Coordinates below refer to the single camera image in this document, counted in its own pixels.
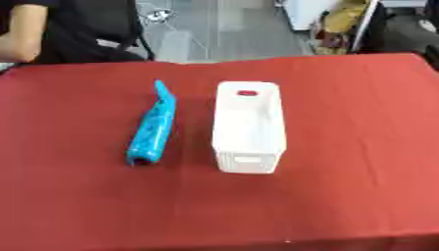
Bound black chair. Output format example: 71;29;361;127
117;13;158;62

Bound white plastic box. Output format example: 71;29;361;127
209;80;288;175

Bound yellow bag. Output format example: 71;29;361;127
322;1;370;34

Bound person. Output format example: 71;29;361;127
0;0;148;65

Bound blue elongated soft toy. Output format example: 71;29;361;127
124;78;178;168

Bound white board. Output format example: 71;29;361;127
348;0;383;53

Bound white cabinet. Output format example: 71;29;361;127
282;0;345;32

